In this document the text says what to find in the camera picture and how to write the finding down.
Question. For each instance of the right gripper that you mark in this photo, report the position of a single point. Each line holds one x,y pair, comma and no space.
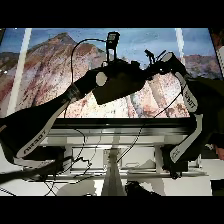
154,70

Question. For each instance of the silver frame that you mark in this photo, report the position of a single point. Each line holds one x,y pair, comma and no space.
133,136

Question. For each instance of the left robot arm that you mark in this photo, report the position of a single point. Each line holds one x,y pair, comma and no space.
36,123

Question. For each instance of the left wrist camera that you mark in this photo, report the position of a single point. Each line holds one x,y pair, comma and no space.
112,41

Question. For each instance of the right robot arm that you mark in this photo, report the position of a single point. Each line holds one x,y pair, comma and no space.
188,100

